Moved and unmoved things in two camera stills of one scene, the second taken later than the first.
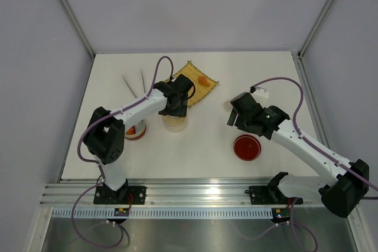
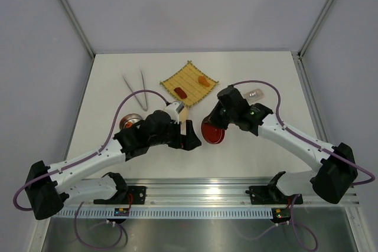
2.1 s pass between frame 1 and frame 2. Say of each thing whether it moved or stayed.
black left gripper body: moved
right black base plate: stayed
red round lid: moved
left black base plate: stayed
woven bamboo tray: stayed
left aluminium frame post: stayed
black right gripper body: moved
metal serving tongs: stayed
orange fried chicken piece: stayed
